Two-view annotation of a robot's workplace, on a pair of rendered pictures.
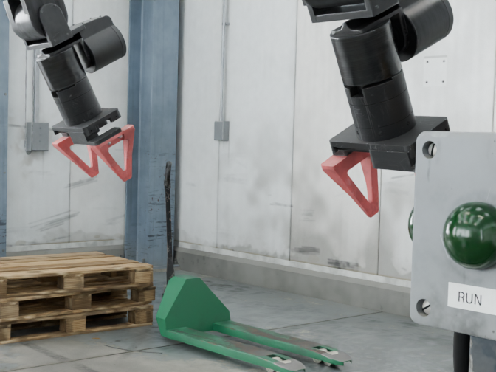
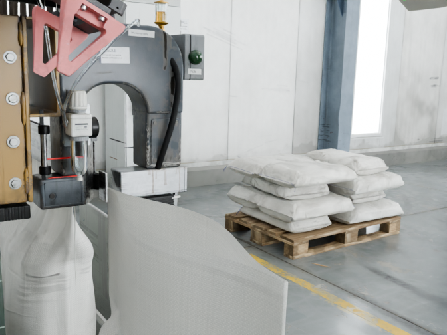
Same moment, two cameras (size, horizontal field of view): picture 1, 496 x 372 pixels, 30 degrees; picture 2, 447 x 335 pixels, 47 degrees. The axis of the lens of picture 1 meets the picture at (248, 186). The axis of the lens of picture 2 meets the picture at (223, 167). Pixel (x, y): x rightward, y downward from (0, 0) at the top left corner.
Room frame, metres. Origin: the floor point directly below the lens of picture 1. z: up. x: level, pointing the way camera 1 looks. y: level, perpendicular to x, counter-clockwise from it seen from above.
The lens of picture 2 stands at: (1.47, 0.11, 1.25)
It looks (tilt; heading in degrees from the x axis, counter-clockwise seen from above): 10 degrees down; 188
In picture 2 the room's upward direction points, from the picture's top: 2 degrees clockwise
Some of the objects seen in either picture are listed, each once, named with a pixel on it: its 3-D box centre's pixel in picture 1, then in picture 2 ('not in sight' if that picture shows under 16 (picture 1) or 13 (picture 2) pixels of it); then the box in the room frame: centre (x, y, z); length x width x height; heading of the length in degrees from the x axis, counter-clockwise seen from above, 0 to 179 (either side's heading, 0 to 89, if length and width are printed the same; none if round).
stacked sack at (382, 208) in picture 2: not in sight; (359, 209); (-2.73, 0.68, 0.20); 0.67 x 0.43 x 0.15; 131
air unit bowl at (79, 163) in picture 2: not in sight; (79, 157); (0.64, -0.25, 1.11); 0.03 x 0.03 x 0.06
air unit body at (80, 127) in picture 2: not in sight; (80, 135); (0.63, -0.25, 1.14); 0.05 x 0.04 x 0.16; 131
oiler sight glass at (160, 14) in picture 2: not in sight; (161, 12); (0.47, -0.16, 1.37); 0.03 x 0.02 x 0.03; 41
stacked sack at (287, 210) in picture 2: not in sight; (305, 203); (-2.31, 0.23, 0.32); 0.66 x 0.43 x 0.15; 133
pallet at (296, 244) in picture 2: not in sight; (312, 223); (-2.67, 0.30, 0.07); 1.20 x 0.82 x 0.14; 133
